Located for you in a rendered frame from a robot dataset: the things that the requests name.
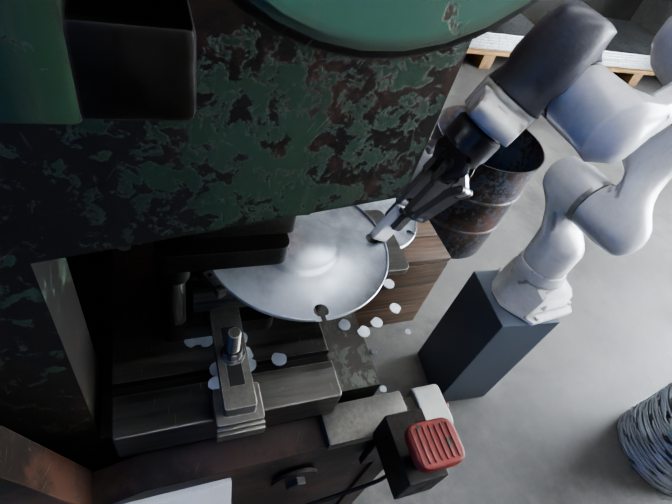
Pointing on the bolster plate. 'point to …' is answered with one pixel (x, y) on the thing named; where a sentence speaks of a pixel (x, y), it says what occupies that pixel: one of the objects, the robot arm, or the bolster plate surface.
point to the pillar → (177, 303)
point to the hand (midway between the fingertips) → (390, 223)
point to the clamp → (234, 380)
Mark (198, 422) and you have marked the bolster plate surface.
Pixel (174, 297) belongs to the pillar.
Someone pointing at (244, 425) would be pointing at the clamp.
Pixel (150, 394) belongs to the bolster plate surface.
